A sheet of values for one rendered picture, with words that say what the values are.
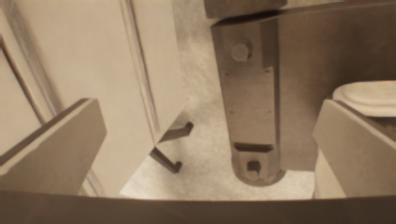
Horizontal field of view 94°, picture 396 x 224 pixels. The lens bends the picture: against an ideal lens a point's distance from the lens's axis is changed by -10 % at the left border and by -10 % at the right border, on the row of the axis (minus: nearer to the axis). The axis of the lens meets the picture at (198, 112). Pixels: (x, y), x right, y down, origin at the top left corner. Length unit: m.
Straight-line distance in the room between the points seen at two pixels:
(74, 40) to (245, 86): 0.38
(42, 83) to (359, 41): 0.54
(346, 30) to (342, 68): 0.08
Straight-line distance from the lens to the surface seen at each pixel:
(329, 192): 0.28
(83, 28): 0.31
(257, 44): 0.46
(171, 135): 0.86
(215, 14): 0.50
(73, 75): 0.29
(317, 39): 0.51
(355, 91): 0.44
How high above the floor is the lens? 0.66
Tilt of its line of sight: 52 degrees down
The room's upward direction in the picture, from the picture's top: 148 degrees counter-clockwise
